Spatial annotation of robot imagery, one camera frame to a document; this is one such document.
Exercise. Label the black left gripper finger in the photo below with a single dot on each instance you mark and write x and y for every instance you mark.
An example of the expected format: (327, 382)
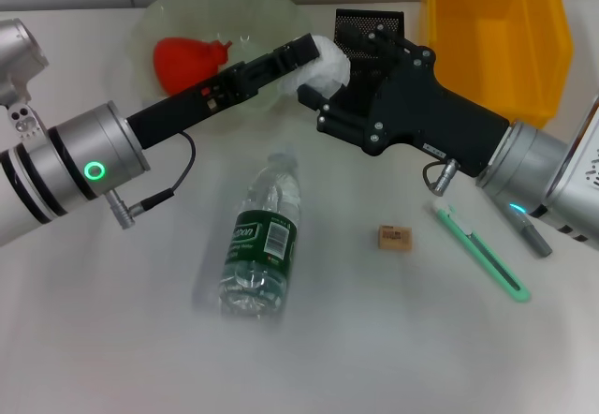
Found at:
(299, 51)

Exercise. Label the clear green-label water bottle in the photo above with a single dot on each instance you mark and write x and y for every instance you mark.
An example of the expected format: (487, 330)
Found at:
(262, 236)

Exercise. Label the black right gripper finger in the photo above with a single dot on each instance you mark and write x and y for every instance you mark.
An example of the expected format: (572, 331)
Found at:
(346, 107)
(384, 46)

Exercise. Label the white paper ball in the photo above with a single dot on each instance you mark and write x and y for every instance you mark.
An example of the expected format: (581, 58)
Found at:
(330, 69)

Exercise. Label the red orange toy fruit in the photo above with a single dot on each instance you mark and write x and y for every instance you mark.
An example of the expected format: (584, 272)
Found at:
(187, 65)

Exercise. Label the green utility knife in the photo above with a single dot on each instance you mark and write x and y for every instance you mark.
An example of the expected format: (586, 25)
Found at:
(491, 259)

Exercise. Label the black mesh pen holder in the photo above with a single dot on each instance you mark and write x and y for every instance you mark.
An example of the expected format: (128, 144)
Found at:
(360, 17)

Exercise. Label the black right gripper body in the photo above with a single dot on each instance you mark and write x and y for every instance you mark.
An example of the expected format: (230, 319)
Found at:
(421, 114)

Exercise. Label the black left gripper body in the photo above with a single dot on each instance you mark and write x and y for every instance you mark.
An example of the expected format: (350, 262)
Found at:
(187, 105)

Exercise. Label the green glass fruit plate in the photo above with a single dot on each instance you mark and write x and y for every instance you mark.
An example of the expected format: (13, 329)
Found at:
(252, 20)

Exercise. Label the grey marker pen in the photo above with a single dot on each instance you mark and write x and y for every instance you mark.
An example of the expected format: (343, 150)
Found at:
(533, 236)

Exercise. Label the small tan eraser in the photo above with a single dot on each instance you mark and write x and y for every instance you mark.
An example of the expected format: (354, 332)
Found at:
(395, 238)

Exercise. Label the yellow plastic bin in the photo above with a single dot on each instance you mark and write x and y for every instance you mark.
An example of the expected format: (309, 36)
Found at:
(505, 34)

